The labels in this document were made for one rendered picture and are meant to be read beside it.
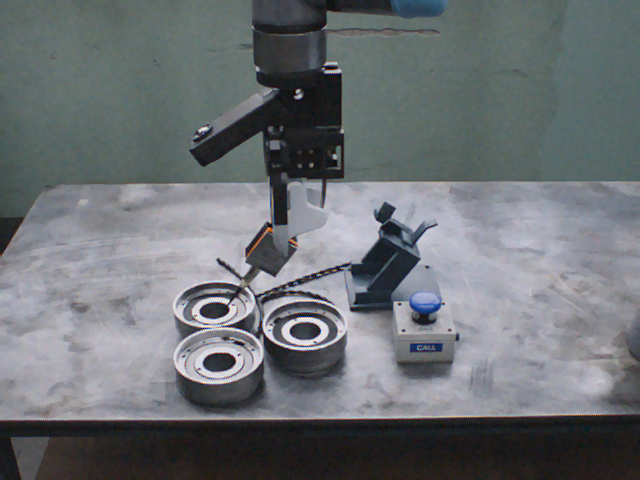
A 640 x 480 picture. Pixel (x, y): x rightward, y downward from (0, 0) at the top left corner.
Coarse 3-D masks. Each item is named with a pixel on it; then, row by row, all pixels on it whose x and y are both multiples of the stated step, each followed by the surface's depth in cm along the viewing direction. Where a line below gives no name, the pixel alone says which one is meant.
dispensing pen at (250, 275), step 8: (264, 224) 94; (272, 224) 94; (256, 240) 94; (296, 240) 95; (248, 248) 95; (248, 272) 97; (256, 272) 96; (248, 280) 97; (240, 288) 98; (232, 296) 99
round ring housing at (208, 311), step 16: (192, 288) 110; (208, 288) 111; (224, 288) 111; (176, 304) 107; (208, 304) 109; (224, 304) 108; (176, 320) 104; (208, 320) 105; (224, 320) 105; (240, 320) 103
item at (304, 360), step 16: (288, 304) 106; (304, 304) 107; (320, 304) 107; (272, 320) 105; (304, 320) 105; (336, 320) 105; (272, 336) 102; (288, 336) 102; (304, 336) 106; (320, 336) 102; (272, 352) 100; (288, 352) 99; (304, 352) 98; (320, 352) 99; (336, 352) 100; (288, 368) 101; (304, 368) 100; (320, 368) 101
